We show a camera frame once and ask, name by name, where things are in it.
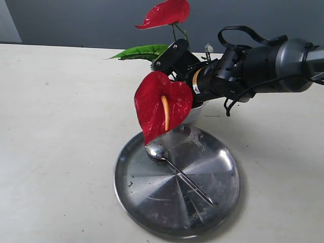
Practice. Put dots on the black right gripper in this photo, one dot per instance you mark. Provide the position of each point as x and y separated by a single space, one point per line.
209 80

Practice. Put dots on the red anthurium artificial flower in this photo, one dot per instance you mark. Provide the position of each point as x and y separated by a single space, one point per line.
161 102

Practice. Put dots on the stainless steel spork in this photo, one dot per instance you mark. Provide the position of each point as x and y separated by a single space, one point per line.
157 151

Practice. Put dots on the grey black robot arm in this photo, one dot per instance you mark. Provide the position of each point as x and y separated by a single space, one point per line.
291 67

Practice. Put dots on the white scalloped plastic pot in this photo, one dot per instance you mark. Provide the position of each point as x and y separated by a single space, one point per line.
194 114

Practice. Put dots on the round stainless steel plate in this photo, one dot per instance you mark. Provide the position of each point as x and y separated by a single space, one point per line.
192 197

